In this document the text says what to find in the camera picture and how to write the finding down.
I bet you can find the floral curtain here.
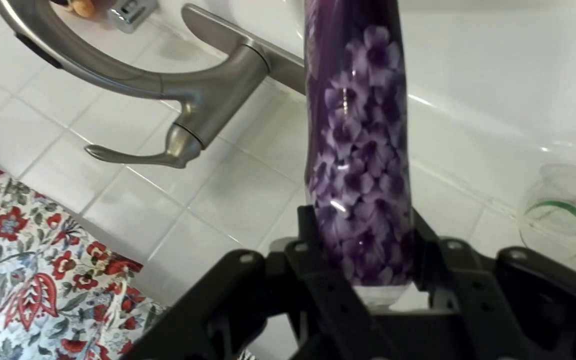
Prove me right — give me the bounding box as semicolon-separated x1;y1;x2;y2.
0;155;164;360

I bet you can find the clear cup with green ring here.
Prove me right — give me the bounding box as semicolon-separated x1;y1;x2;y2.
518;162;576;262

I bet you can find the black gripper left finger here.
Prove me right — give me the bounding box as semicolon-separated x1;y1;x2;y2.
124;204;369;360

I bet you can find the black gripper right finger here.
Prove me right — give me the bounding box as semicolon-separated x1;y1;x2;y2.
410;209;576;360

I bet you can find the brushed metal faucet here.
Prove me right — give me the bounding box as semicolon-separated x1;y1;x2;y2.
0;0;310;170

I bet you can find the purple floral dish soap bottle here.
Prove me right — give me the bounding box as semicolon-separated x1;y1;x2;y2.
301;0;418;313

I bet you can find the small yellow object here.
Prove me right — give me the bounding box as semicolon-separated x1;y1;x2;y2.
52;0;104;21

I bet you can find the small metal holder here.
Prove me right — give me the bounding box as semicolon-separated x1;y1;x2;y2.
104;0;160;35

